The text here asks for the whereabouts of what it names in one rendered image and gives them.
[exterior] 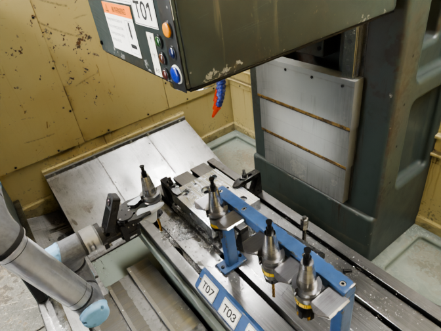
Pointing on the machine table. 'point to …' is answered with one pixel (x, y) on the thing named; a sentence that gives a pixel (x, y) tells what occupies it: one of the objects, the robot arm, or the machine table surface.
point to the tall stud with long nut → (304, 226)
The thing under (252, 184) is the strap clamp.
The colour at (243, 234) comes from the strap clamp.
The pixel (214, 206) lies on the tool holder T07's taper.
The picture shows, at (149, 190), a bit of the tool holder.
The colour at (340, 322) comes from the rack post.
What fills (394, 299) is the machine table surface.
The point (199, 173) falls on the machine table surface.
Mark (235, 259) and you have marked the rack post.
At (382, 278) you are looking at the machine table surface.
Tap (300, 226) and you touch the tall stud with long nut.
